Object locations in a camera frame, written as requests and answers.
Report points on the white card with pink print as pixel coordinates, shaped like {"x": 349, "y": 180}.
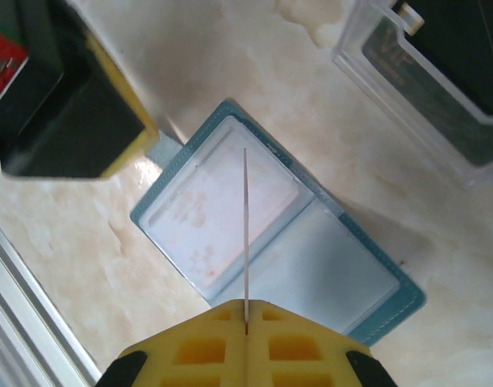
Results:
{"x": 205, "y": 209}

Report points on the black VIP card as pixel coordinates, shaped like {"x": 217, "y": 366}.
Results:
{"x": 431, "y": 105}
{"x": 464, "y": 40}

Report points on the teal leather card holder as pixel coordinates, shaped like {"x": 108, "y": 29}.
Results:
{"x": 331, "y": 258}

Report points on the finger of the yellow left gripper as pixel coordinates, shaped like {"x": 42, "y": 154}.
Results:
{"x": 88, "y": 141}

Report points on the clear plastic card box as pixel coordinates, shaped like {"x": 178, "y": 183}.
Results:
{"x": 375, "y": 80}

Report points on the thin white card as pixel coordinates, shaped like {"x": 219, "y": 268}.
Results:
{"x": 246, "y": 242}

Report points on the aluminium mounting rail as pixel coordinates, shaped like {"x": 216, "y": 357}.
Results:
{"x": 32, "y": 314}

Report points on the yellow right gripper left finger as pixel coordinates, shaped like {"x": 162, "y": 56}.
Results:
{"x": 181, "y": 350}

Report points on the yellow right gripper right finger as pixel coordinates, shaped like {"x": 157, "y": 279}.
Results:
{"x": 310, "y": 350}

